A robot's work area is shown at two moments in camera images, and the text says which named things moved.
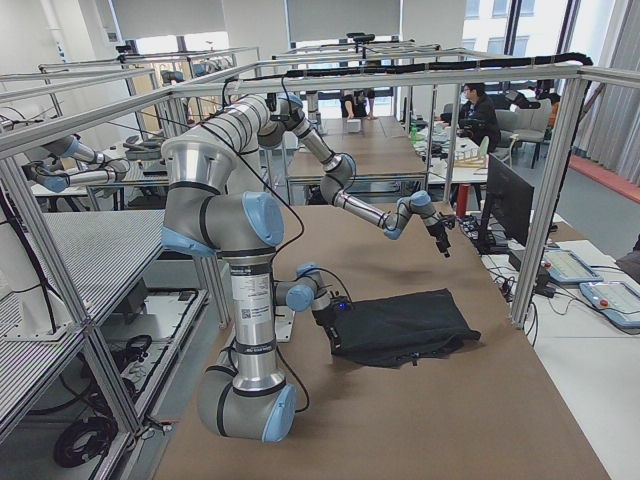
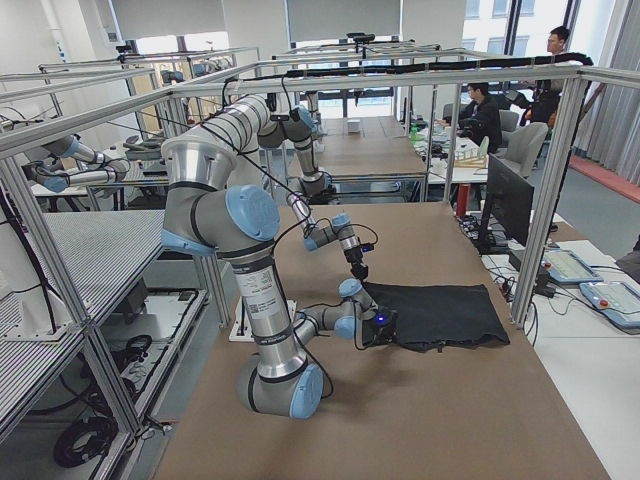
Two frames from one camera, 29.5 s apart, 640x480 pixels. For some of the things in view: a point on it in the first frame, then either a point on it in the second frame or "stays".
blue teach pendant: (565, 266) stays
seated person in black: (479, 117) stays
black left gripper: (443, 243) → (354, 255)
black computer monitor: (510, 197) stays
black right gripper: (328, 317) → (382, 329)
